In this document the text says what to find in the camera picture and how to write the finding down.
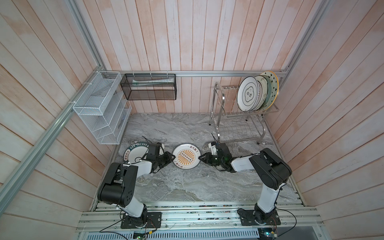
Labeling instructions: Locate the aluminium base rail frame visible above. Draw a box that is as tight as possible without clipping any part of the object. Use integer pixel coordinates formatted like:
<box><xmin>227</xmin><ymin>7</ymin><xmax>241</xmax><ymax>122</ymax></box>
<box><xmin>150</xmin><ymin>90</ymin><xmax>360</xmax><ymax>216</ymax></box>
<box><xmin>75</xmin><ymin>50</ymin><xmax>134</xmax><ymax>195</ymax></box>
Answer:
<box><xmin>74</xmin><ymin>194</ymin><xmax>331</xmax><ymax>240</ymax></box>

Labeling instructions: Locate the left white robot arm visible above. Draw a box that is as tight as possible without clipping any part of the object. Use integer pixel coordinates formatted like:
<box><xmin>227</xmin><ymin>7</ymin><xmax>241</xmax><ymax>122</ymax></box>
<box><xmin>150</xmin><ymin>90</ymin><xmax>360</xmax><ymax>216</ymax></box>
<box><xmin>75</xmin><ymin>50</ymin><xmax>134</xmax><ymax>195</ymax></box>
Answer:
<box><xmin>97</xmin><ymin>143</ymin><xmax>176</xmax><ymax>229</ymax></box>

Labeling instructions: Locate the stainless steel dish rack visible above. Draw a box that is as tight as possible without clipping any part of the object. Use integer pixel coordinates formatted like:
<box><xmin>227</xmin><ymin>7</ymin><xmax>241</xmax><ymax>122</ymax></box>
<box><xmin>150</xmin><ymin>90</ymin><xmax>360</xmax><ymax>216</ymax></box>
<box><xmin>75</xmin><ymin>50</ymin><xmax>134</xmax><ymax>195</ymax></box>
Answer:
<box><xmin>209</xmin><ymin>82</ymin><xmax>279</xmax><ymax>144</ymax></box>

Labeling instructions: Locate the white star patterned plate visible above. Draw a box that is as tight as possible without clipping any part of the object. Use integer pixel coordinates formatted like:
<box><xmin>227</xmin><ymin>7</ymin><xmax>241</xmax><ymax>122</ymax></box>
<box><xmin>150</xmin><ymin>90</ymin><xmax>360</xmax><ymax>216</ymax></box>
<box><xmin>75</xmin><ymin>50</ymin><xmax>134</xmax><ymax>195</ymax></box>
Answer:
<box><xmin>261</xmin><ymin>71</ymin><xmax>279</xmax><ymax>111</ymax></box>

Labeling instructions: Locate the small sunburst plate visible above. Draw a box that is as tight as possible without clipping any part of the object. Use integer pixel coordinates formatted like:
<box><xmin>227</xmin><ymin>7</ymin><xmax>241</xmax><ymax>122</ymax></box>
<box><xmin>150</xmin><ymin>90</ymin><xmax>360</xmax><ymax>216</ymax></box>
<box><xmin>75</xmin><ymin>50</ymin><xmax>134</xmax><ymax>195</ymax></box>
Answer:
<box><xmin>172</xmin><ymin>143</ymin><xmax>201</xmax><ymax>170</ymax></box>

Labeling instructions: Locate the green rim lettered plate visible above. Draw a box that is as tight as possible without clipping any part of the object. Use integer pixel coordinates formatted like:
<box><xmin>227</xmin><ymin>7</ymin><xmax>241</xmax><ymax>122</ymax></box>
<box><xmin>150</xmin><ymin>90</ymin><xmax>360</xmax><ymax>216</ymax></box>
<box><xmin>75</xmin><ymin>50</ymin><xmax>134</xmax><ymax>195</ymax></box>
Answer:
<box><xmin>123</xmin><ymin>142</ymin><xmax>149</xmax><ymax>163</ymax></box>

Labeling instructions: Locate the cream plate with red berries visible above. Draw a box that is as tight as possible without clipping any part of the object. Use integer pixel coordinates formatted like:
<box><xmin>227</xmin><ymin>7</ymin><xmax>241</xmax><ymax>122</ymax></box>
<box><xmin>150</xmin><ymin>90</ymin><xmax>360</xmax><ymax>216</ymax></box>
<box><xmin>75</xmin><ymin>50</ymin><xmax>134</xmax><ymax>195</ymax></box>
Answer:
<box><xmin>256</xmin><ymin>75</ymin><xmax>269</xmax><ymax>110</ymax></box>

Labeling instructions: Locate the white wire mesh shelf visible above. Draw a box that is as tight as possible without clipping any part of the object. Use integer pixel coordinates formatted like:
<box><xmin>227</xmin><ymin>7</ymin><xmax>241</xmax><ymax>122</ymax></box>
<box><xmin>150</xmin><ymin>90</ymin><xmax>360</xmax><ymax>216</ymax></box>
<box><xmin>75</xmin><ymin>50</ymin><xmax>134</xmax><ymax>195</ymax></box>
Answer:
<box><xmin>73</xmin><ymin>71</ymin><xmax>132</xmax><ymax>145</ymax></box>

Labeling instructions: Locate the white plate green clover outline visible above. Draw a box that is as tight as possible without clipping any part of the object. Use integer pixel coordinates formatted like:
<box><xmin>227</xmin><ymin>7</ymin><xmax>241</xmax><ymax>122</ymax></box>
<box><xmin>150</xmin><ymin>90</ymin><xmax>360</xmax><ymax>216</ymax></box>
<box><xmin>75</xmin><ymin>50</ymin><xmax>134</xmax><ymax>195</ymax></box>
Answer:
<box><xmin>237</xmin><ymin>77</ymin><xmax>259</xmax><ymax>112</ymax></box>

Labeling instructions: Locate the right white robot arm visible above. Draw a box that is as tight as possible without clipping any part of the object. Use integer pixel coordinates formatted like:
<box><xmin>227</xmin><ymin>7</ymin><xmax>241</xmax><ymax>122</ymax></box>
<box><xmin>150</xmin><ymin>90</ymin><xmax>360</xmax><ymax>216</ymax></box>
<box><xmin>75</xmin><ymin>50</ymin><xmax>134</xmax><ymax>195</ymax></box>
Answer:
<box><xmin>199</xmin><ymin>142</ymin><xmax>292</xmax><ymax>225</ymax></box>

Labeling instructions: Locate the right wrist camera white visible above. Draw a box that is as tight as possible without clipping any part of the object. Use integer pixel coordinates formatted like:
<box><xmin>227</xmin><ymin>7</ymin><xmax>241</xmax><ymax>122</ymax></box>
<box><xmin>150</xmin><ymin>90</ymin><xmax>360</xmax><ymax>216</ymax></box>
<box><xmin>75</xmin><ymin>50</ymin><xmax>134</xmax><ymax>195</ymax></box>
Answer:
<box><xmin>208</xmin><ymin>142</ymin><xmax>218</xmax><ymax>156</ymax></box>

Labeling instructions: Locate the mint green flower plate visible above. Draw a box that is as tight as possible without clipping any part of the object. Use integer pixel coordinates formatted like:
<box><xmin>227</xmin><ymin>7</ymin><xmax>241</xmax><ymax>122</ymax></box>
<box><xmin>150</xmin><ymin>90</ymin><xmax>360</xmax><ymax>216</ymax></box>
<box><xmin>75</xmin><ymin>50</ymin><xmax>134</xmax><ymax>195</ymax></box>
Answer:
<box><xmin>262</xmin><ymin>75</ymin><xmax>273</xmax><ymax>110</ymax></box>

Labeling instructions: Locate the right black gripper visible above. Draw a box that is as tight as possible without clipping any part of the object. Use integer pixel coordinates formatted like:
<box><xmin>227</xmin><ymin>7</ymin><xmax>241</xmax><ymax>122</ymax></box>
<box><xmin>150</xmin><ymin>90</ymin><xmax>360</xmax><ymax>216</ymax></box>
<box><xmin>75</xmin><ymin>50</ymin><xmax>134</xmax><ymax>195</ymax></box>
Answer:
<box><xmin>198</xmin><ymin>151</ymin><xmax>224</xmax><ymax>166</ymax></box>

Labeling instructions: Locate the black wire mesh basket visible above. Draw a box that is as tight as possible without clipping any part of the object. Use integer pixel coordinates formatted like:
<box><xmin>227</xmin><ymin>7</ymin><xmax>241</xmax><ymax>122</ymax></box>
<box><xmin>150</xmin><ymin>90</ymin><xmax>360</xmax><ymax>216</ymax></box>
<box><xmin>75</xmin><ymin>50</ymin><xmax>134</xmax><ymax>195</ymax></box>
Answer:
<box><xmin>120</xmin><ymin>73</ymin><xmax>177</xmax><ymax>101</ymax></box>

